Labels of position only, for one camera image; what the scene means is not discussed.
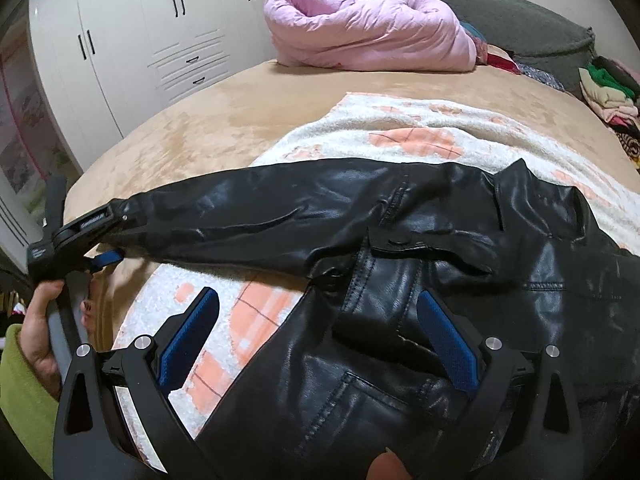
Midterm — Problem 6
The pile of folded clothes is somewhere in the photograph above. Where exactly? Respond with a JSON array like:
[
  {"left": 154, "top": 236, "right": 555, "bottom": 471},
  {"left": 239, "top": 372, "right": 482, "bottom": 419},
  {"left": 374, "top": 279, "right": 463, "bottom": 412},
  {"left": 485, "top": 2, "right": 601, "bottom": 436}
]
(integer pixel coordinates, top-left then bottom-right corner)
[{"left": 579, "top": 55, "right": 640, "bottom": 171}]

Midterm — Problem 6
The white orange printed blanket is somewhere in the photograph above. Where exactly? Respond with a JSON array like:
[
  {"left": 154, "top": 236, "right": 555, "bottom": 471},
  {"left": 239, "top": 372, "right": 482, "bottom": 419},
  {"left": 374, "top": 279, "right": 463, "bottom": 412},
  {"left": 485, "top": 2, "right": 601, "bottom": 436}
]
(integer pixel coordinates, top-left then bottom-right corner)
[{"left": 107, "top": 91, "right": 640, "bottom": 461}]

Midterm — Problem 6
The dark floral cloth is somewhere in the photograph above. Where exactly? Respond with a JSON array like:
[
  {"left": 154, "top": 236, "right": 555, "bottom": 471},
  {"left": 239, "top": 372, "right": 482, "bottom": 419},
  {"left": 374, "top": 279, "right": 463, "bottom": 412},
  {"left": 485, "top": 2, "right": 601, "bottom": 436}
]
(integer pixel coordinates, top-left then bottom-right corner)
[{"left": 515, "top": 60, "right": 570, "bottom": 93}]

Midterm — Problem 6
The bed with tan sheet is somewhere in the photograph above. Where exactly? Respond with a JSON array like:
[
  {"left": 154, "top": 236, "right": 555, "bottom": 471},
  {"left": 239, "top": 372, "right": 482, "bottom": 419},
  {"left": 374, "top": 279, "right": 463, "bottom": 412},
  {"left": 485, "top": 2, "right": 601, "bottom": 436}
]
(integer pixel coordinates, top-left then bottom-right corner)
[{"left": 65, "top": 57, "right": 640, "bottom": 361}]

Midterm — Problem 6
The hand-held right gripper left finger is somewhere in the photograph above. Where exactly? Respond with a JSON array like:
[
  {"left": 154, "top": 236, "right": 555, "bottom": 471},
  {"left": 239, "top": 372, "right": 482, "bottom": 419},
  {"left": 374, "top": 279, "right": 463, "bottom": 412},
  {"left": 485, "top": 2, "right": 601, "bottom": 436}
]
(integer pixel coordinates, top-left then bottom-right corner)
[{"left": 52, "top": 287, "right": 221, "bottom": 480}]

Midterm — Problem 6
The pink pillow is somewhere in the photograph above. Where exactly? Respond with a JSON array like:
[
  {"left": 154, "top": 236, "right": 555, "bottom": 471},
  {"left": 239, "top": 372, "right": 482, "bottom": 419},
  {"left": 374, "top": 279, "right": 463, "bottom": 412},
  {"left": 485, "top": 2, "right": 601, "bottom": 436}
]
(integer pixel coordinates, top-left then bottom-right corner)
[{"left": 263, "top": 0, "right": 488, "bottom": 72}]

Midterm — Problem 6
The red cloth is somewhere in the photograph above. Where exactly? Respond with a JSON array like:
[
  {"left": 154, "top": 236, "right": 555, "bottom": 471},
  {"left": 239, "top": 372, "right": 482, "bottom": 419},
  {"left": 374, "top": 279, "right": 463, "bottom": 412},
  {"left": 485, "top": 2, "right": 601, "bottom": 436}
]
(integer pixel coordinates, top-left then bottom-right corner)
[{"left": 484, "top": 44, "right": 522, "bottom": 77}]

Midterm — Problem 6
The person's left hand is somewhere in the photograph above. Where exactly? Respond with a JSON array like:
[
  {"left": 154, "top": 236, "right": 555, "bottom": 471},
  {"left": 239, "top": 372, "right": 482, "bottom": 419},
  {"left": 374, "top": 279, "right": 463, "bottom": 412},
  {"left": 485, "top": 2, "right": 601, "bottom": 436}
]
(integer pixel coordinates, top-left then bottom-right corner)
[{"left": 17, "top": 280, "right": 101, "bottom": 401}]

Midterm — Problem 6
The black leather jacket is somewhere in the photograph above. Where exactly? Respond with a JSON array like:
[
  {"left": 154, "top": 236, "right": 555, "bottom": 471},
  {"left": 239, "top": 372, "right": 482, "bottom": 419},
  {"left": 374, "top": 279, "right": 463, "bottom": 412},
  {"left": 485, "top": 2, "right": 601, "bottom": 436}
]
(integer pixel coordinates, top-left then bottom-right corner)
[{"left": 112, "top": 157, "right": 640, "bottom": 480}]

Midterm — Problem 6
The person's right hand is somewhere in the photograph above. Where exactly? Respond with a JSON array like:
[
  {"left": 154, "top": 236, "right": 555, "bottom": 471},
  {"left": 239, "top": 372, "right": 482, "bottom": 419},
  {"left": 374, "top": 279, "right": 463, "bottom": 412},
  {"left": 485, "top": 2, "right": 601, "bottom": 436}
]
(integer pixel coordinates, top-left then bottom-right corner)
[{"left": 366, "top": 451, "right": 407, "bottom": 480}]

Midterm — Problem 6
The white wardrobe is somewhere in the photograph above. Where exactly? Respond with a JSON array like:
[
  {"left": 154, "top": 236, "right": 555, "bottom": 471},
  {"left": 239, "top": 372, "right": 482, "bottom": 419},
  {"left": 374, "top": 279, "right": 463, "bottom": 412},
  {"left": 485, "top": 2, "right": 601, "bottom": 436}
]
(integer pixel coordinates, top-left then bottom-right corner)
[{"left": 27, "top": 0, "right": 281, "bottom": 173}]

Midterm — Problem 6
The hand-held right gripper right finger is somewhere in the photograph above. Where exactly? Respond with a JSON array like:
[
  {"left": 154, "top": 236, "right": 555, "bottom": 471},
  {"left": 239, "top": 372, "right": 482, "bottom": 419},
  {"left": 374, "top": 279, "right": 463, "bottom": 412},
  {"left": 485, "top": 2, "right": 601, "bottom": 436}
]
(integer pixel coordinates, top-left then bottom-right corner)
[{"left": 416, "top": 291, "right": 587, "bottom": 480}]

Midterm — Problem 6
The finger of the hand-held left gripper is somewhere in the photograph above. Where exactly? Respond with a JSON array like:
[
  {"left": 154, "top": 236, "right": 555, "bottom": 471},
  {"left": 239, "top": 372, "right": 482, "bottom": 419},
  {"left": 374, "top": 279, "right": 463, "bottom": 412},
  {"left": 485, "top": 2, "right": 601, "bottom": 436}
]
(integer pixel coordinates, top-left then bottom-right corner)
[
  {"left": 107, "top": 201, "right": 151, "bottom": 227},
  {"left": 82, "top": 248, "right": 125, "bottom": 274}
]

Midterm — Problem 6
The grey headboard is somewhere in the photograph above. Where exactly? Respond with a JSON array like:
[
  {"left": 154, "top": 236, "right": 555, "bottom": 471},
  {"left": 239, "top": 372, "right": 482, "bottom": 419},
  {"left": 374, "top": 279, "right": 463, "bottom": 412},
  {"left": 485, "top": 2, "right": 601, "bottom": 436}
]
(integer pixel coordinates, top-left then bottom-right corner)
[{"left": 330, "top": 0, "right": 598, "bottom": 93}]

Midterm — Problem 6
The person's left forearm green sleeve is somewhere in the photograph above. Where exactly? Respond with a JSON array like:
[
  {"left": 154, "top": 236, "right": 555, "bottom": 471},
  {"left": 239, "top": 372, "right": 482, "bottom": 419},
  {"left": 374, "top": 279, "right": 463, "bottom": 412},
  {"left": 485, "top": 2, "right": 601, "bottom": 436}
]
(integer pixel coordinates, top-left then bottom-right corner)
[{"left": 0, "top": 324, "right": 58, "bottom": 478}]

